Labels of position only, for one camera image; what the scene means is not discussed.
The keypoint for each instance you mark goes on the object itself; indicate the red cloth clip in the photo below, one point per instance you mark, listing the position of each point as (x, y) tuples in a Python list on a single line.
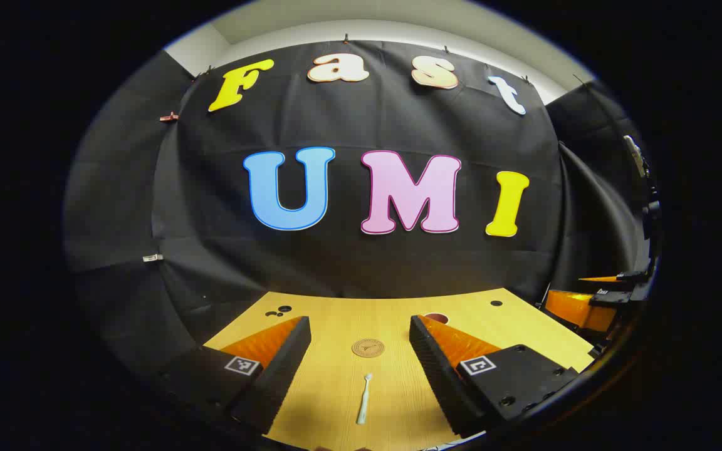
[(170, 117)]

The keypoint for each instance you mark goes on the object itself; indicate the wooden desktop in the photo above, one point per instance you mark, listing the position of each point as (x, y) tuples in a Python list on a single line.
[(336, 388)]

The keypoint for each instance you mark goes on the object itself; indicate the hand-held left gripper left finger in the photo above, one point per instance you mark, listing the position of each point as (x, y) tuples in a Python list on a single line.
[(286, 363)]

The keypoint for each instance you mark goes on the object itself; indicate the white toothbrush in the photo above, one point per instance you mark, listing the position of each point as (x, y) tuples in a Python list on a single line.
[(365, 401)]

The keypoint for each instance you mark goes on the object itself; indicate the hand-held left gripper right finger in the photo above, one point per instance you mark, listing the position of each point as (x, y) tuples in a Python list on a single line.
[(433, 363)]

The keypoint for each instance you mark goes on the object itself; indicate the round cork coaster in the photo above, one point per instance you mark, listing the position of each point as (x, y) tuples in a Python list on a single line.
[(368, 347)]

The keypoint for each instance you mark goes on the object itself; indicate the white cloth clip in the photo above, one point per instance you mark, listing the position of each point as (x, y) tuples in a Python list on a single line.
[(153, 257)]

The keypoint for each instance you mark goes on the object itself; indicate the beige cup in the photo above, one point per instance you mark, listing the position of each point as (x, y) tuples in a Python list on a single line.
[(436, 318)]

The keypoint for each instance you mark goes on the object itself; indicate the black backdrop cloth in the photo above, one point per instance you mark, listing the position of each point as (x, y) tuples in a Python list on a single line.
[(348, 263)]

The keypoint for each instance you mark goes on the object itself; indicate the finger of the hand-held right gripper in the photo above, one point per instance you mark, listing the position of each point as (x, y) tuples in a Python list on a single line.
[(577, 310), (627, 277)]

